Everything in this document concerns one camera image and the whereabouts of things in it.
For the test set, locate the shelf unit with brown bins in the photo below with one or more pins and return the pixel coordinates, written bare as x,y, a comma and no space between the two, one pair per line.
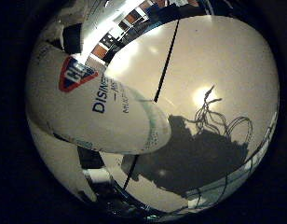
128,21

